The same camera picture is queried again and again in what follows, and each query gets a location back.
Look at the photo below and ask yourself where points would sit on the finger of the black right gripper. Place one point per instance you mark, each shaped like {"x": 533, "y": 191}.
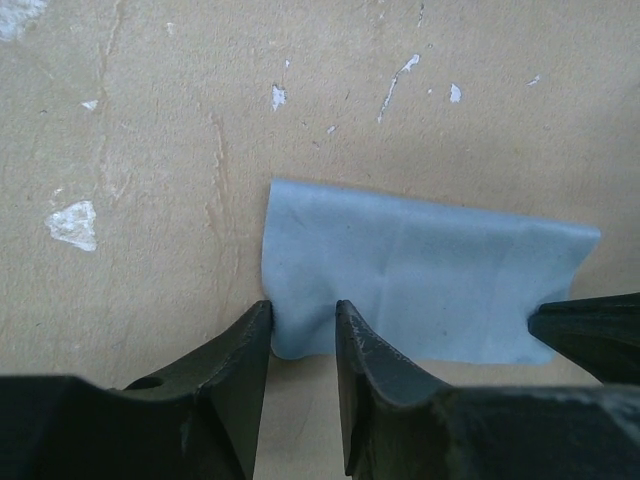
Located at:
{"x": 601, "y": 335}

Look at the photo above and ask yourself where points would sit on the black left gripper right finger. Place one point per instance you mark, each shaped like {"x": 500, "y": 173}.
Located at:
{"x": 400, "y": 422}

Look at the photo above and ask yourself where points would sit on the blue cleaning cloth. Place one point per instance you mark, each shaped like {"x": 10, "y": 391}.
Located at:
{"x": 435, "y": 281}

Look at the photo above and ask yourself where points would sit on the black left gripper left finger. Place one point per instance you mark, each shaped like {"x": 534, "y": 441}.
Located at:
{"x": 197, "y": 418}

